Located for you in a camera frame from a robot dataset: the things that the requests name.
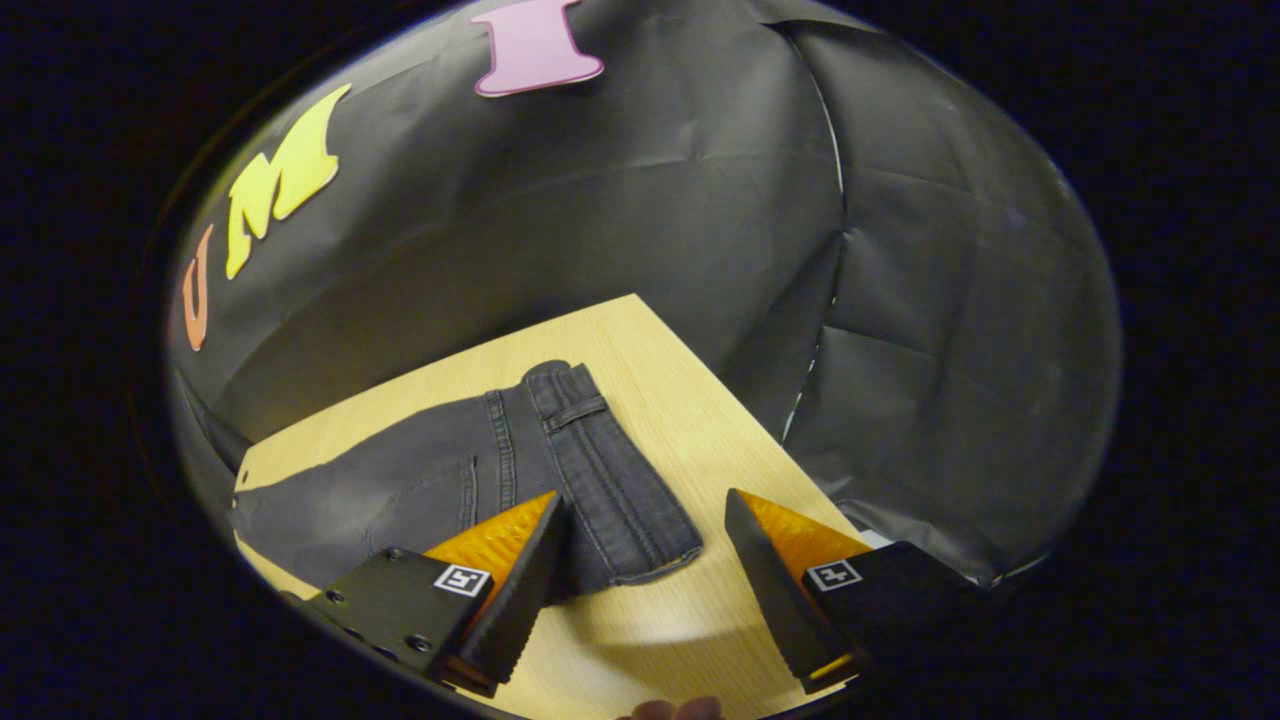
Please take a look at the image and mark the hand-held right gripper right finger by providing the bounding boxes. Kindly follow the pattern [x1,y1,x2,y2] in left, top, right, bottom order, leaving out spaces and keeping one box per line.
[723,487,988,695]

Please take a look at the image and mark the black backdrop cloth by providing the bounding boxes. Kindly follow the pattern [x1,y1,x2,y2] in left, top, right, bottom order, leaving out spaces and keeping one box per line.
[165,0,1123,591]

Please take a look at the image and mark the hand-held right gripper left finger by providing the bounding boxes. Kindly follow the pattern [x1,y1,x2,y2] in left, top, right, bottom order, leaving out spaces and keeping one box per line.
[298,490,572,699]

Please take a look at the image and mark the dark grey jeans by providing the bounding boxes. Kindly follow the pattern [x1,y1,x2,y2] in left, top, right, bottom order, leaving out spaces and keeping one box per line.
[230,360,704,601]

